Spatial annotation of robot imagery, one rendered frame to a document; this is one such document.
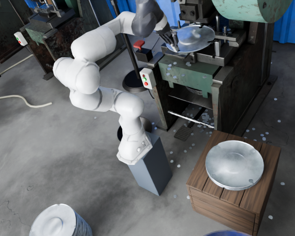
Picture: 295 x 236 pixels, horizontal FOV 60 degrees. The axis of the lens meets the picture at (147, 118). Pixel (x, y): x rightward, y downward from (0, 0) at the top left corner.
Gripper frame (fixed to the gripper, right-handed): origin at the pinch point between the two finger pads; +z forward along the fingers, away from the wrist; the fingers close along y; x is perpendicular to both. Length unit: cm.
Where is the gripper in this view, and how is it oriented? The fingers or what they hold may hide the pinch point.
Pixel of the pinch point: (174, 46)
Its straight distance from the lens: 149.4
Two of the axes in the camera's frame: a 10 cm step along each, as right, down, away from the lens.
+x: 4.1, -9.0, 1.2
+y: 7.9, 2.9, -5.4
